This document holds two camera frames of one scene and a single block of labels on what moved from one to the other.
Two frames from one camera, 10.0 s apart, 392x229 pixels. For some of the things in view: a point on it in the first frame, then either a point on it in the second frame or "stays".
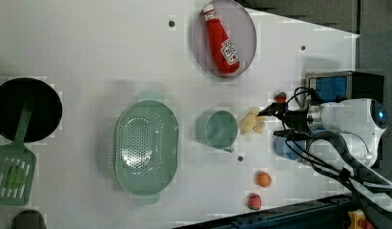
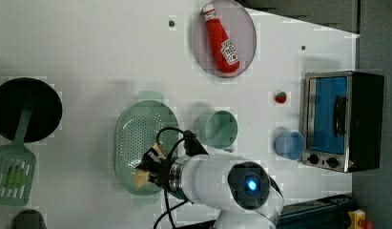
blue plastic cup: (282, 149) stays
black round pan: (9, 100) stays
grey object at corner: (29, 218) stays
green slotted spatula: (14, 167) stays
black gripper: (296, 121) → (158, 169)
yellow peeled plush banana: (252, 121) → (141, 176)
